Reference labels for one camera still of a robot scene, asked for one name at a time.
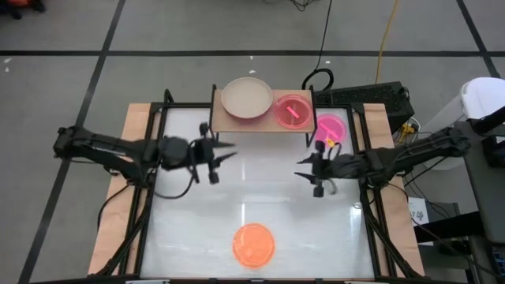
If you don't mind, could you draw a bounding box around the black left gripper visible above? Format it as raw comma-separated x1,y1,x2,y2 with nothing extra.
192,122,238,185

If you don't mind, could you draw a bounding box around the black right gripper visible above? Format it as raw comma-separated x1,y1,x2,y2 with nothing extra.
294,140,336,198

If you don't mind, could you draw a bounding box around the beige plate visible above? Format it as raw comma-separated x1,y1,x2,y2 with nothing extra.
220,77,275,120

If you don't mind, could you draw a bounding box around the translucent coral pink plate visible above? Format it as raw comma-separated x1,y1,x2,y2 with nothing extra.
273,93,314,130

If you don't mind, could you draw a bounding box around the wooden shelf board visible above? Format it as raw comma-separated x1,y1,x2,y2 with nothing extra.
208,84,318,148

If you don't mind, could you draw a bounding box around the black computer tower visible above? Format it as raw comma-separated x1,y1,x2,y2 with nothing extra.
313,81,416,133

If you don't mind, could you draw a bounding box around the translucent orange plate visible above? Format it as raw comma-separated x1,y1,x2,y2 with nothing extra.
231,222,276,270

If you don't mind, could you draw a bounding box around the printed white paper sheet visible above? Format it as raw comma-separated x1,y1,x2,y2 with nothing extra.
407,196,430,226

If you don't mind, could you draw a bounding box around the grey side desk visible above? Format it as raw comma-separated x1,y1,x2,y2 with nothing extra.
453,118,505,245

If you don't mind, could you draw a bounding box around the white plastic cover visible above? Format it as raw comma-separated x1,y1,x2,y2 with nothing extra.
459,77,505,121

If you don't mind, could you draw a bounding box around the orange and black floor item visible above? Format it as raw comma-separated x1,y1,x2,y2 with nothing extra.
0,0,47,20

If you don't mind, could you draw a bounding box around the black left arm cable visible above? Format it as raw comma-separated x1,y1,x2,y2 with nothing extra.
152,165,200,200

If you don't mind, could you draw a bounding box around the black table frame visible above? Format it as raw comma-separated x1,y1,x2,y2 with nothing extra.
88,88,426,279

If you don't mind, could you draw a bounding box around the black hanging cable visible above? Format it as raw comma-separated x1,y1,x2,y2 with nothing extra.
301,0,336,92

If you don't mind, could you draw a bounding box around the yellow hanging cable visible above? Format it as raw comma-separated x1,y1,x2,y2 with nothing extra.
374,0,402,85

